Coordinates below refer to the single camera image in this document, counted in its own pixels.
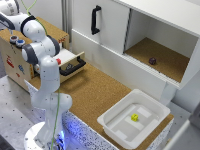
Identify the white cabinet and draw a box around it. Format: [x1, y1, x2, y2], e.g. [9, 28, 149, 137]
[71, 0, 200, 108]

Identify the wooden drawer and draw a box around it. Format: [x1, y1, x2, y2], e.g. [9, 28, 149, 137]
[55, 49, 86, 77]

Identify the white plastic box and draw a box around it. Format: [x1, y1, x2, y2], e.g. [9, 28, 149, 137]
[96, 88, 172, 150]

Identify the white sliding door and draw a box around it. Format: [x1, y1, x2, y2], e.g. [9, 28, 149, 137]
[72, 0, 131, 55]

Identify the purple block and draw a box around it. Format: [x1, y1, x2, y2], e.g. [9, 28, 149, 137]
[148, 57, 158, 66]

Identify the yellow block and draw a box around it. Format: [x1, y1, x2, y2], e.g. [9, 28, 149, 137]
[130, 113, 140, 123]

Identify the blue button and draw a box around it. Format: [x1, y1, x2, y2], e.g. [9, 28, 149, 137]
[15, 38, 26, 48]

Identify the wooden drawer box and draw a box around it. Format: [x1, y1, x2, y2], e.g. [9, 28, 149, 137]
[0, 16, 71, 92]

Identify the red button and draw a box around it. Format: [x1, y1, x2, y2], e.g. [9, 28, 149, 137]
[9, 35, 19, 45]

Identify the black drawer handle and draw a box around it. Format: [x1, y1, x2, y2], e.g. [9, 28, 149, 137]
[59, 55, 87, 77]

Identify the green cable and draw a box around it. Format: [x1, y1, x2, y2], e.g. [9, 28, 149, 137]
[19, 0, 63, 150]

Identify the black door handle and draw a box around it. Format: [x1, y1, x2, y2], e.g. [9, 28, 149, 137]
[90, 4, 102, 36]

